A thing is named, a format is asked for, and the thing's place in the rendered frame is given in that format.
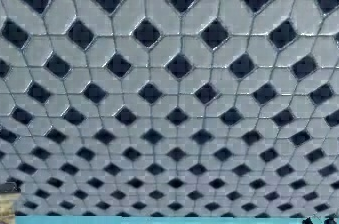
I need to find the cyan flat slab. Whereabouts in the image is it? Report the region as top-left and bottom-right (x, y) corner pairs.
(15, 215), (339, 224)

